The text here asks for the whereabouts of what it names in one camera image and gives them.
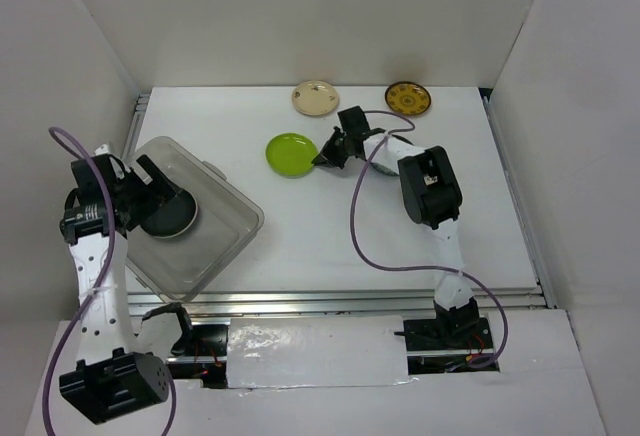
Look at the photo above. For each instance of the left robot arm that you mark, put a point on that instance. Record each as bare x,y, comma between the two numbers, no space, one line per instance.
119,369

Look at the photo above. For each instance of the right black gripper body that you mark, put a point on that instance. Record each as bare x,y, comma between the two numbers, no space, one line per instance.
348,138

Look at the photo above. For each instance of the black glossy plate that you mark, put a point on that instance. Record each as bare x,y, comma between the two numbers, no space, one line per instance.
155,224

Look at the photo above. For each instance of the blue patterned plate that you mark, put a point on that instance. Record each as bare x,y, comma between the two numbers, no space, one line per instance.
387,156

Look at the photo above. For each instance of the aluminium frame rail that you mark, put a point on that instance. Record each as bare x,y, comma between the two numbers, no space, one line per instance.
218,304

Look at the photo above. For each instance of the cream plate black patch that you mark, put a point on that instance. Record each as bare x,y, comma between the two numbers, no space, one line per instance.
181,215

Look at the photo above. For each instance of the clear plastic bin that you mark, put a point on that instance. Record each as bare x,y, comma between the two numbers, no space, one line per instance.
177,269

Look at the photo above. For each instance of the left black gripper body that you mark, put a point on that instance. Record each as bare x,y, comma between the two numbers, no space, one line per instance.
141,198

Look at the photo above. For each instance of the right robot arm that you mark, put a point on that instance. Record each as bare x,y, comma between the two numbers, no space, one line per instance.
431,197

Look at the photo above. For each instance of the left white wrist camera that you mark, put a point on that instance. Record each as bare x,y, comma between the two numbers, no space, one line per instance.
112,153

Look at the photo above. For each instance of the white taped cover panel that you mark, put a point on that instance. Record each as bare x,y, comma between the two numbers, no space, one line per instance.
316,352

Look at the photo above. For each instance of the cream plate with flowers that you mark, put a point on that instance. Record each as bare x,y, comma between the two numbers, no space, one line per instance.
315,98

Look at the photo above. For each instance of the yellow brown patterned plate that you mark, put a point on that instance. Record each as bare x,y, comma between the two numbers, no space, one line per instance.
408,98

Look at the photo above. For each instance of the lime green plate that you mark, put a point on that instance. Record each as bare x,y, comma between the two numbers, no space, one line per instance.
291,154

